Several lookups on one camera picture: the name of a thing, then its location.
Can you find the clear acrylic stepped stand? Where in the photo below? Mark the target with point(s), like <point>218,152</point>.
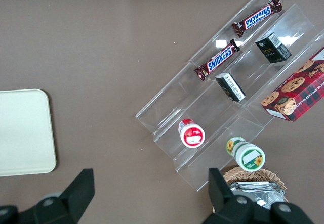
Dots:
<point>177,102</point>

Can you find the beige plastic serving tray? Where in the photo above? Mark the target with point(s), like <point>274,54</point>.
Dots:
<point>25,133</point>

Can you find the red strawberry yogurt cup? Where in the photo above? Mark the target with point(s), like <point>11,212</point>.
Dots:
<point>192,135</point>

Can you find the silver foil tray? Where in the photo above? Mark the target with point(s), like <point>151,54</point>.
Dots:
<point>263,193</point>

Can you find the light tan wicker basket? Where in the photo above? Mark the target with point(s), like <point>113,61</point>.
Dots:
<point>253,174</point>

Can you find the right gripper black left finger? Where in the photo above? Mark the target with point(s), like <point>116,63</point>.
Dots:
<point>68,201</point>

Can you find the green sunflower yogurt cup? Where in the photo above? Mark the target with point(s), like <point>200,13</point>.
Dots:
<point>249,158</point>

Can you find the small black carton box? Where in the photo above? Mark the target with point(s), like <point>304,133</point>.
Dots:
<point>272,49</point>
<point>231,87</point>

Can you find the brown Snickers bar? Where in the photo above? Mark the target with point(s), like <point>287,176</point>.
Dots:
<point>257,16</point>
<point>219,58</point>

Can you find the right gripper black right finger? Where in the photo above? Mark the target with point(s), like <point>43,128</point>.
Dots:
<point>227,206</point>

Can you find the red tartan cookie box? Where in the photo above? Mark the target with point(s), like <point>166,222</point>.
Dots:
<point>298,90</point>

